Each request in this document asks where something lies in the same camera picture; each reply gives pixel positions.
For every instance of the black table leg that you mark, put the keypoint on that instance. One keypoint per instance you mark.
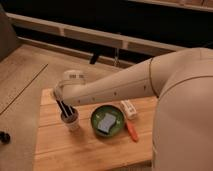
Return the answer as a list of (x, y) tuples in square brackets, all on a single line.
[(94, 58)]

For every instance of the black object on floor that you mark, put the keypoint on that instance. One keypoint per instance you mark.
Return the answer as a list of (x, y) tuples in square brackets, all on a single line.
[(4, 137)]

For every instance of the wooden board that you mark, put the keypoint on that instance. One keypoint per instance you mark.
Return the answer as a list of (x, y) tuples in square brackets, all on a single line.
[(58, 149)]

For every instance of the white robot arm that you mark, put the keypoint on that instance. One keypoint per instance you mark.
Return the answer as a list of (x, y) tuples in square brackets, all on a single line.
[(182, 82)]

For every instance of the blue sponge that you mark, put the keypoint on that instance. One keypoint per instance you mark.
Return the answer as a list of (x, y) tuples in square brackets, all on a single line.
[(106, 123)]

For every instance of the grey cabinet corner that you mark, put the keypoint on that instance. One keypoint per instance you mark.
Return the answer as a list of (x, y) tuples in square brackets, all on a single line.
[(9, 41)]

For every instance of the orange marker pen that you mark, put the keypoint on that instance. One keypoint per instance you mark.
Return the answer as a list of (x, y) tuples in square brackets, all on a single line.
[(132, 131)]

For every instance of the green bowl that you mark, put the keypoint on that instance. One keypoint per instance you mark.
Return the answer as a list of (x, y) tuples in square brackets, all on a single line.
[(99, 113)]

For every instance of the white glue bottle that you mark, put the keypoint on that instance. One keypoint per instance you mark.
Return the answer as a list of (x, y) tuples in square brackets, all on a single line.
[(129, 109)]

